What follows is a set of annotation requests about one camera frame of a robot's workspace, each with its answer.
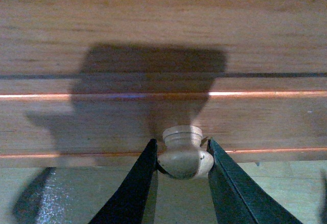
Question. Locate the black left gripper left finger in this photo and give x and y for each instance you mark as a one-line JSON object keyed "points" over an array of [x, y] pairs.
{"points": [[128, 203]]}

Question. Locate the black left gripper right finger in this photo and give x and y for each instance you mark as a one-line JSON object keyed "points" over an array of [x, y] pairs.
{"points": [[237, 198]]}

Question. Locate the wooden drawer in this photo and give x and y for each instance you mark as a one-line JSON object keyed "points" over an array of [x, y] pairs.
{"points": [[90, 82]]}

